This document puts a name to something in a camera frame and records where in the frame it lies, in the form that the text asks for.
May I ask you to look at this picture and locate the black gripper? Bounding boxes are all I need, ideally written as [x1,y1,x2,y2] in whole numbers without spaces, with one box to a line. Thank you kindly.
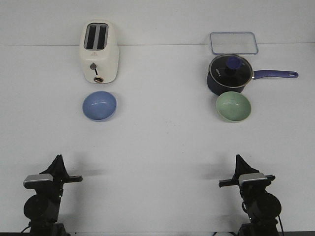
[219,154,276,197]
[35,154,83,197]

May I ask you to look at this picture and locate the green bowl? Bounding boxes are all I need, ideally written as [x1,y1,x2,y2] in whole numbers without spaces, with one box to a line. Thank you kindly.
[216,91,252,123]

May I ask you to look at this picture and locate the blue bowl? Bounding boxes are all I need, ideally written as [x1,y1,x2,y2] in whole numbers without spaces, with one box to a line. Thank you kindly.
[82,91,117,121]

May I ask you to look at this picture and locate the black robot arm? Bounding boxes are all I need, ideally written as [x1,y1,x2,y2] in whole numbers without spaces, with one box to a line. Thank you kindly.
[219,154,282,236]
[23,154,83,236]

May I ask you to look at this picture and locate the dark blue saucepan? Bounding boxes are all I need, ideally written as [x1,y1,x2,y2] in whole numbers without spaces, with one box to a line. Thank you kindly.
[207,70,299,95]

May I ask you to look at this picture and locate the glass pot lid blue knob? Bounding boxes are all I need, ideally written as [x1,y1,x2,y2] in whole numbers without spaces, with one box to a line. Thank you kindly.
[209,54,253,88]

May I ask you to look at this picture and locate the clear container with blue rim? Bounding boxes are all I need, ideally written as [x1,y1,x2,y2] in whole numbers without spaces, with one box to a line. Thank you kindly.
[209,31,259,55]

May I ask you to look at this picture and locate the cream two-slot toaster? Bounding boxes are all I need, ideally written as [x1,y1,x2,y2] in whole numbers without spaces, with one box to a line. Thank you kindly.
[79,20,119,84]

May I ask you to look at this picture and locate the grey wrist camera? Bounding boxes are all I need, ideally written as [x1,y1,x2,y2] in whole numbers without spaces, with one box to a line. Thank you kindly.
[23,174,53,189]
[238,172,268,186]

